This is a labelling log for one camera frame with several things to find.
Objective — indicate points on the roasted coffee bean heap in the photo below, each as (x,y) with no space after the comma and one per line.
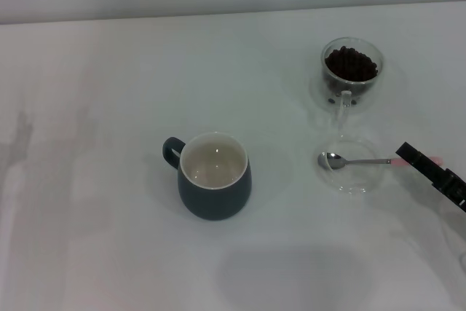
(351,65)

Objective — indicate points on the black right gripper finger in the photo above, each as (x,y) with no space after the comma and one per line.
(418,160)

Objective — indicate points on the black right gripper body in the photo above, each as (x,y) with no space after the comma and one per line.
(453,189)

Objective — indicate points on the clear glass saucer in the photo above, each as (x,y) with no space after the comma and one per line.
(356,180)

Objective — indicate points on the dark teal ceramic mug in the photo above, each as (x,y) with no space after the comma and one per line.
(215,198)

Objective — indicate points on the clear double-wall glass cup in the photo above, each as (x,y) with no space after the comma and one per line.
(346,107)

